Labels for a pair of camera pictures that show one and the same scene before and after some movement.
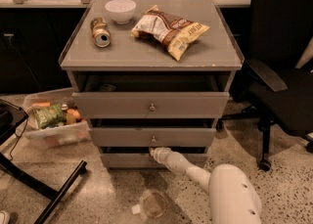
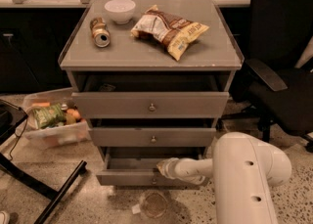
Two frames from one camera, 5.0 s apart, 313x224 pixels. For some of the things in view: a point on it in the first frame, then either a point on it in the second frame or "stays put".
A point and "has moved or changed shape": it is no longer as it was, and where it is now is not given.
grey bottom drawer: x=139 y=156 has moved or changed shape
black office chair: x=280 y=92 stays put
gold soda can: x=100 y=31 stays put
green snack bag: x=49 y=116 stays put
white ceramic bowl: x=121 y=10 stays put
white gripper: x=161 y=155 → x=177 y=168
